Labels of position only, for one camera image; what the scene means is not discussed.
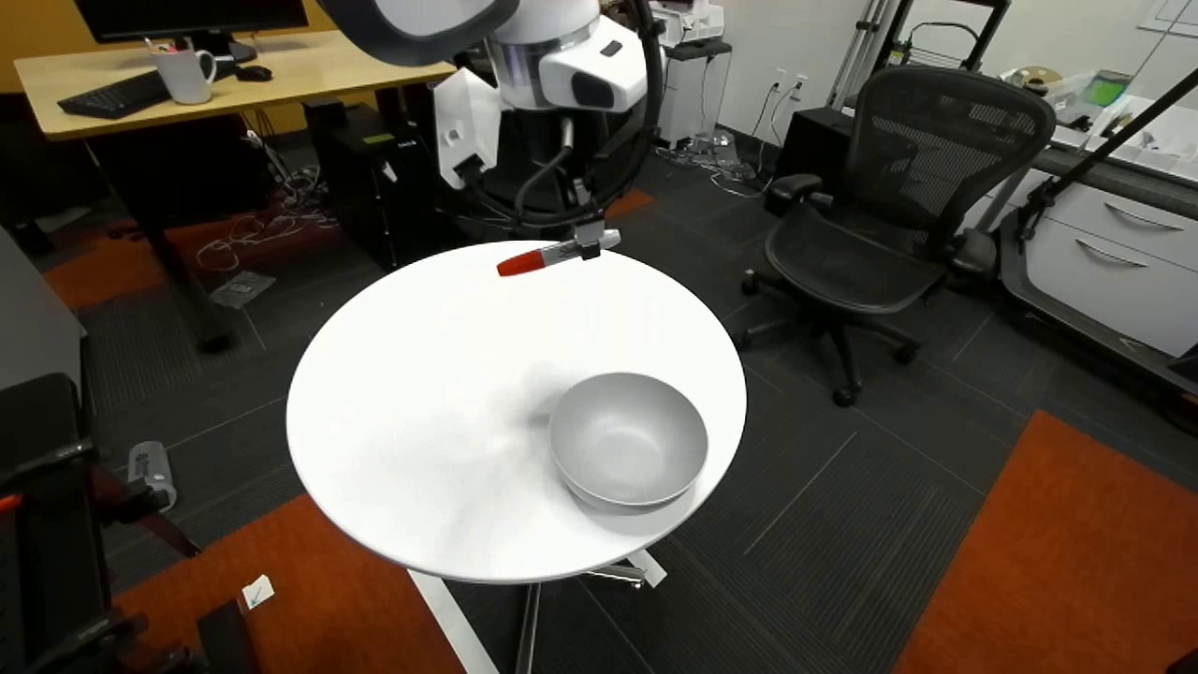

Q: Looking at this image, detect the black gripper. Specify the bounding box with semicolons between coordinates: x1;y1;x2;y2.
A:
543;108;629;261

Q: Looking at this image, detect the red capped marker pen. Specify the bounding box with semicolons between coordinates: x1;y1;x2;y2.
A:
495;225;624;281

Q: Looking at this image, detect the grey round bowl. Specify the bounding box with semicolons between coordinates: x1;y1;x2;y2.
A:
545;372;711;517

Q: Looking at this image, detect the white storage unit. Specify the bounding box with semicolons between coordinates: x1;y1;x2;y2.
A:
649;0;735;149

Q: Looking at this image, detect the black floor box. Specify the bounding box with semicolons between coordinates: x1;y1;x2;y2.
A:
791;104;869;195

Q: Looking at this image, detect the black mesh office chair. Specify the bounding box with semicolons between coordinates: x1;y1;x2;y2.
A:
738;64;1061;413

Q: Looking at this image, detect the light wooden desk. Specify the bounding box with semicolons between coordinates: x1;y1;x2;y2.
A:
13;27;456;357

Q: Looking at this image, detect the white mug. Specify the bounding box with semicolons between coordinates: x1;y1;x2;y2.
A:
147;33;225;108

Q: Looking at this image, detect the black computer monitor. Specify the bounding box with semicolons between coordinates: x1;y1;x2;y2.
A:
70;0;312;44

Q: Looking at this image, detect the small white floor tag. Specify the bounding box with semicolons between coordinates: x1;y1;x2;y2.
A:
235;573;280;616

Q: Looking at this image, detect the black keyboard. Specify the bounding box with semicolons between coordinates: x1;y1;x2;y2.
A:
51;69;175;123

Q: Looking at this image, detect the black slanted tripod pole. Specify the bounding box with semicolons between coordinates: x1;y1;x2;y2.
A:
1013;69;1198;242

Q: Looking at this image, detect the white drawer cabinet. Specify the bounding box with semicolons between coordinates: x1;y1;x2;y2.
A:
1018;173;1198;364

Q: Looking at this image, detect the green topped device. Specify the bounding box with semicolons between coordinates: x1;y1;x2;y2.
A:
1081;69;1137;114

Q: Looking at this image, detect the black equipment cart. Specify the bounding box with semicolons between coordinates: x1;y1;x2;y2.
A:
0;227;141;674

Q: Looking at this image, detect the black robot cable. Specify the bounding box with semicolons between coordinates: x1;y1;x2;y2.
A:
508;114;666;237

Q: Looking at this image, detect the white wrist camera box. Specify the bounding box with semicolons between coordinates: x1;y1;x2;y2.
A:
431;64;505;195

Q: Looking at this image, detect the white table base frame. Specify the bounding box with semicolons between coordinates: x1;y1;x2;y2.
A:
407;548;674;674

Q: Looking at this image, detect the grey cylinder handle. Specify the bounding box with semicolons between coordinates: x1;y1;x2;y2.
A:
122;438;181;517

